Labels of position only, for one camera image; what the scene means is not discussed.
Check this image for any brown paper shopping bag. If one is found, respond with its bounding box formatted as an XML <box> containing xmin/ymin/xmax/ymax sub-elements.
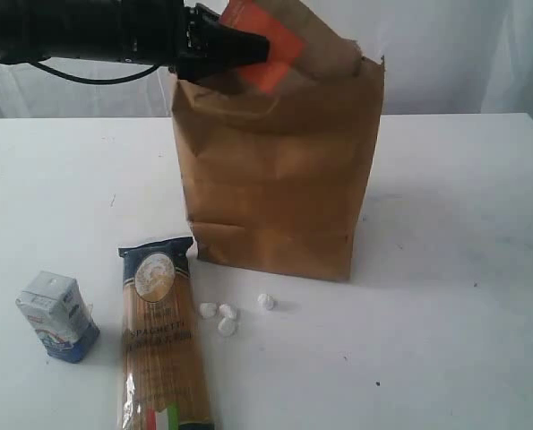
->
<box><xmin>172</xmin><ymin>57</ymin><xmax>385</xmax><ymax>281</ymax></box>

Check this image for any brown pouch orange label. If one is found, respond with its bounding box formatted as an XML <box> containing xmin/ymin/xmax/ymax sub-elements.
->
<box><xmin>220</xmin><ymin>0</ymin><xmax>362</xmax><ymax>95</ymax></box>

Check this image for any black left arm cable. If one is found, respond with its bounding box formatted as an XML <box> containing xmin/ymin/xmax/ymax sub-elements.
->
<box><xmin>28</xmin><ymin>60</ymin><xmax>164</xmax><ymax>85</ymax></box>

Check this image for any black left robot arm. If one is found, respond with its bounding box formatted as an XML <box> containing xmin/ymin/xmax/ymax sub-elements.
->
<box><xmin>0</xmin><ymin>0</ymin><xmax>271</xmax><ymax>86</ymax></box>

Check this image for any spaghetti pasta packet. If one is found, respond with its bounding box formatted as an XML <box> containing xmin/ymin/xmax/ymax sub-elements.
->
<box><xmin>118</xmin><ymin>236</ymin><xmax>215</xmax><ymax>429</ymax></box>

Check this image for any white candy right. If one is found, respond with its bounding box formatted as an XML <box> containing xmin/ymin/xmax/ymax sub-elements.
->
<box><xmin>257</xmin><ymin>293</ymin><xmax>277</xmax><ymax>311</ymax></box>

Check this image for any white backdrop curtain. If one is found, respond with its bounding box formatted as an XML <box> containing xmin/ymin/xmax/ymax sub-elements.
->
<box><xmin>0</xmin><ymin>1</ymin><xmax>533</xmax><ymax>118</ymax></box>

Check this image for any white blue milk carton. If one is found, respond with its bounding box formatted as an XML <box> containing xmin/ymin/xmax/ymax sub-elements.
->
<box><xmin>15</xmin><ymin>271</ymin><xmax>99</xmax><ymax>364</ymax></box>

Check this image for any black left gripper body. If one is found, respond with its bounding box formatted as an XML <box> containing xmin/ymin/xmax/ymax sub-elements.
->
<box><xmin>117</xmin><ymin>0</ymin><xmax>212</xmax><ymax>74</ymax></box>

